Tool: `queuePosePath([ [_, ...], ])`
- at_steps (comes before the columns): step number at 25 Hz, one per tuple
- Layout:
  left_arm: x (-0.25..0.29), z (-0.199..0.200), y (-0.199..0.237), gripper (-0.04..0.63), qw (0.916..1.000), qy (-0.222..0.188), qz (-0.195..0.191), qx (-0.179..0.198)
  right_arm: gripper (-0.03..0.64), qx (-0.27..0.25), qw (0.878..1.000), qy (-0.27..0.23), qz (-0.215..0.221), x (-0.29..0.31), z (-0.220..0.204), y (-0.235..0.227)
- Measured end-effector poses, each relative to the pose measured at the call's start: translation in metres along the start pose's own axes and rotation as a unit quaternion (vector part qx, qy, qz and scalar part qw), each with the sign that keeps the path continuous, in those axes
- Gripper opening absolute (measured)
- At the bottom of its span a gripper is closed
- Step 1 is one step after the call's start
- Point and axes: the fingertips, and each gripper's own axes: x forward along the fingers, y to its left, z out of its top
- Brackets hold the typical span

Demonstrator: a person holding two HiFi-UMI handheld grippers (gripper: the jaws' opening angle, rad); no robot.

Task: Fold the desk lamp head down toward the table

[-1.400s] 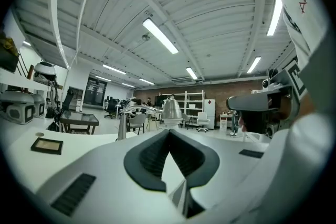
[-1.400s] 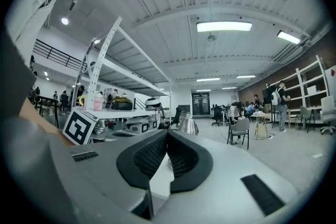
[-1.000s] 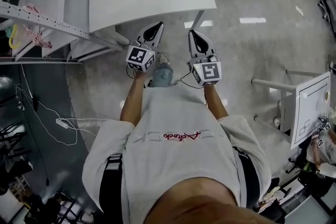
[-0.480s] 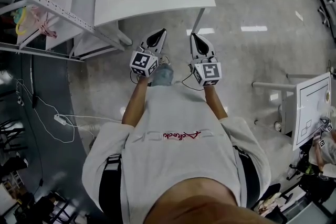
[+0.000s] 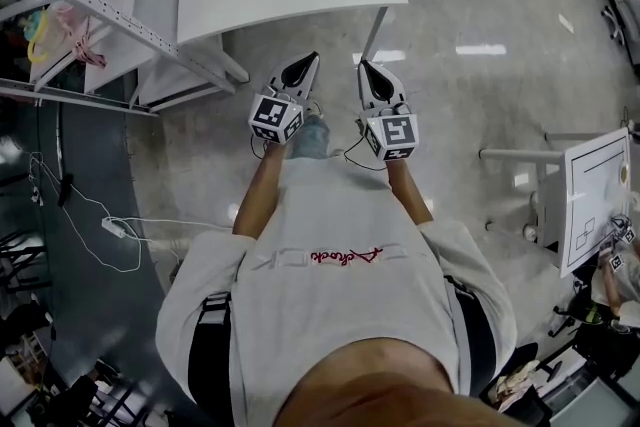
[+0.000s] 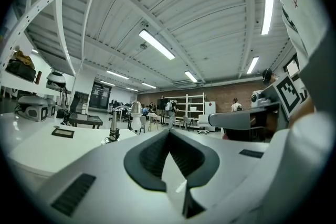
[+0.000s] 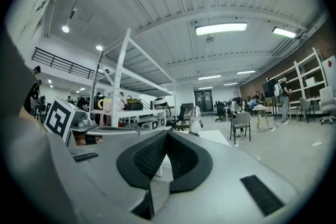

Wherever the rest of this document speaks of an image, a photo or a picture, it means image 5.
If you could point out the person's face and neck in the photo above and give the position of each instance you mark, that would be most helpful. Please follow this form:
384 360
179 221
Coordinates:
400 395

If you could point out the grey office chair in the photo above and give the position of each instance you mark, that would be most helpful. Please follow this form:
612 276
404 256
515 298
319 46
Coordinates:
622 25

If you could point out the black office chair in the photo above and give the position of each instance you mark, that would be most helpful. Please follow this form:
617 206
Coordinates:
600 345

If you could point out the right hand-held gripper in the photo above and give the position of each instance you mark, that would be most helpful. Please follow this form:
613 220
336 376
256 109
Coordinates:
395 135

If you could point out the person's white shoe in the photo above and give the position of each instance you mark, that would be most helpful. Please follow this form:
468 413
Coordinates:
314 109

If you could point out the person's grey shirt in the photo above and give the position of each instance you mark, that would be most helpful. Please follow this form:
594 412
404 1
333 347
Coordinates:
340 305

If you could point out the white power strip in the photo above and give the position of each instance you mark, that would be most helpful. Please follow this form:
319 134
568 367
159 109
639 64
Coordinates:
114 227

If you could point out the pink bag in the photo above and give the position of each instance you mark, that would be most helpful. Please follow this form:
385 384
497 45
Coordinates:
80 35

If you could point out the person's left leg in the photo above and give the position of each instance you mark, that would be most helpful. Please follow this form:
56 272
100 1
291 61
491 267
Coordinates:
311 140

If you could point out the person's left forearm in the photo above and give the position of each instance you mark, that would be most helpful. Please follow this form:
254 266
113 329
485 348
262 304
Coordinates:
257 195

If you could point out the small cup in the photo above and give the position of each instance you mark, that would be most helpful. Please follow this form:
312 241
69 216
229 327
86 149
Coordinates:
624 171

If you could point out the white table with black lines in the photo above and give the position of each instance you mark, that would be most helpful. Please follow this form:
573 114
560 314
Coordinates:
595 200

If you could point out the person's right forearm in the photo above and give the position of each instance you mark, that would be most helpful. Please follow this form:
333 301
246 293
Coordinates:
407 195

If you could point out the black power adapter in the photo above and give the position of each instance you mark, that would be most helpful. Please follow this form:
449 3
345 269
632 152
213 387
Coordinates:
65 190

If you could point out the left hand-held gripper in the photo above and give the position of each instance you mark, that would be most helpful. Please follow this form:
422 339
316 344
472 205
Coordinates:
275 120

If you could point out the white perforated metal rack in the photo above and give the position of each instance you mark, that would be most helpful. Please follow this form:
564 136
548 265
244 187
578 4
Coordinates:
125 22

